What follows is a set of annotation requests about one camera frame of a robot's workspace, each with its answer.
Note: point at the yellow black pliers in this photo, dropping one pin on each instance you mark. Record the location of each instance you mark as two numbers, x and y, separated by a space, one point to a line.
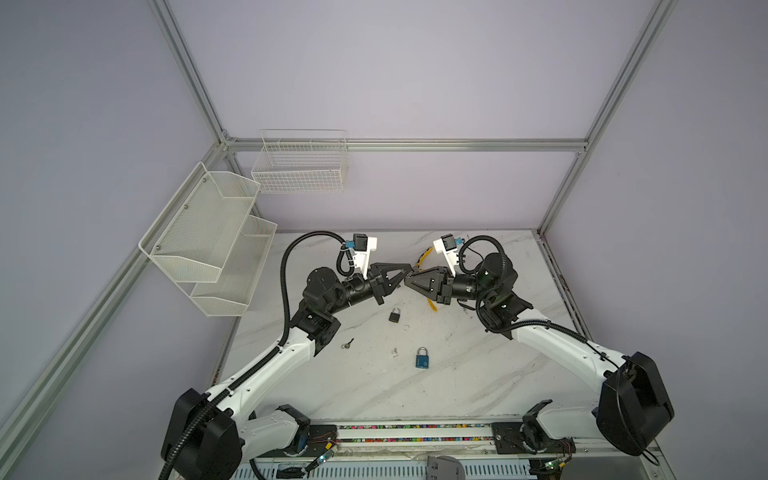
419 265

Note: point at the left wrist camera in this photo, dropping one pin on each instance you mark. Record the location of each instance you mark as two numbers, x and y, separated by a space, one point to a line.
358 251

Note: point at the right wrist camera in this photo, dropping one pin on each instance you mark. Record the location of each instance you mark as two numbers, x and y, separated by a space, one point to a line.
449 246

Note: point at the white wire basket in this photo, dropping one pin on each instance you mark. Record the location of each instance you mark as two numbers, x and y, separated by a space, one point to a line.
301 161

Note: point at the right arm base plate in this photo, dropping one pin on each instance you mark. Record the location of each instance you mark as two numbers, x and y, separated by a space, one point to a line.
522 438

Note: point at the front aluminium rail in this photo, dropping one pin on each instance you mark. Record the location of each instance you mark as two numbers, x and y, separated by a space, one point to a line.
414 441

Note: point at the aluminium frame structure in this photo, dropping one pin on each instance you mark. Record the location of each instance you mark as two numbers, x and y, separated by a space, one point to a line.
100 123

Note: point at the blue padlock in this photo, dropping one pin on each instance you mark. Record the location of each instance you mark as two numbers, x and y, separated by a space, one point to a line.
422 358

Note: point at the grey object at front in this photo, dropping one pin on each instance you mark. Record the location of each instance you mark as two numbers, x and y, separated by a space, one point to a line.
444 468

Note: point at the black padlock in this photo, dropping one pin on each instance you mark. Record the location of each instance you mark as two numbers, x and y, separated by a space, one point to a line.
395 315

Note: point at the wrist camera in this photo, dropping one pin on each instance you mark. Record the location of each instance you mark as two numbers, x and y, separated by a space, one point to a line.
358 251
449 246

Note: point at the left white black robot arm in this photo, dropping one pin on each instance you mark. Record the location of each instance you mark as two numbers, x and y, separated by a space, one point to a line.
306 332

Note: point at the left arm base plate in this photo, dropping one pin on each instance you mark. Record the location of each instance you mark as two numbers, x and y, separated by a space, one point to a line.
318 437

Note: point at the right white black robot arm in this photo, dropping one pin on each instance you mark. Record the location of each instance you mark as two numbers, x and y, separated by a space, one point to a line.
632 405

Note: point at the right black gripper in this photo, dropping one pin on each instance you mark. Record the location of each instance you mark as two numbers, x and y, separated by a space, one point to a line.
442 293

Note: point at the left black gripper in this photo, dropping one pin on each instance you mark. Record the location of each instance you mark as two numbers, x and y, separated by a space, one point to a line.
378 282

